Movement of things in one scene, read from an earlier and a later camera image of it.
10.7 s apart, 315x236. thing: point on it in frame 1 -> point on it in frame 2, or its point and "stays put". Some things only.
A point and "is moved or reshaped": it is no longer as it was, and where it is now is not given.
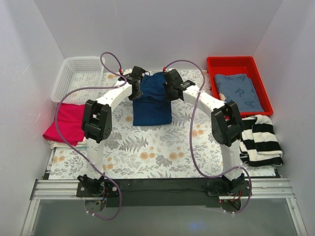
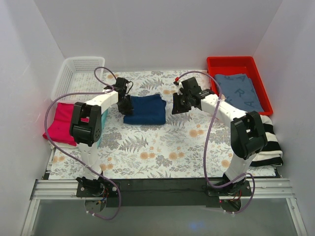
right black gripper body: x=171 y=91 -> x=178 y=103
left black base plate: x=110 y=190 stays put
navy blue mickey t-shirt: x=153 y=107 is moved or reshaped
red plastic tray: x=240 y=65 stays put
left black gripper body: x=135 y=91 -> x=125 y=106
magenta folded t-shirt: x=70 y=119 stays put
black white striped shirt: x=259 y=145 stays put
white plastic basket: x=78 y=72 stays put
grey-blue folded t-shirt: x=240 y=89 stays put
